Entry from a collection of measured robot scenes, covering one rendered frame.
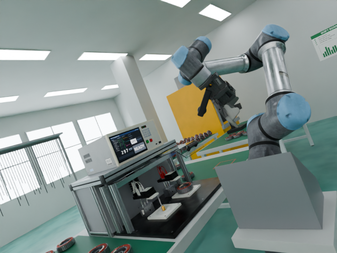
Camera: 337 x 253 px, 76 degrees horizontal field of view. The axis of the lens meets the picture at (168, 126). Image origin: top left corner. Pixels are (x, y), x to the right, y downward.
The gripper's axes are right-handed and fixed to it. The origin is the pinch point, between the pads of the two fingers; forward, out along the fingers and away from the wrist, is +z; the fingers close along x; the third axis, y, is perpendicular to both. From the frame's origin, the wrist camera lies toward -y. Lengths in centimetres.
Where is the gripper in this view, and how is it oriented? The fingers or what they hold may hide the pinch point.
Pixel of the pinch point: (236, 119)
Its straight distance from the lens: 90.2
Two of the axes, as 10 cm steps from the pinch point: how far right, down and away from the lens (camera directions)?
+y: 6.4, -5.8, -5.1
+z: 7.3, 6.7, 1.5
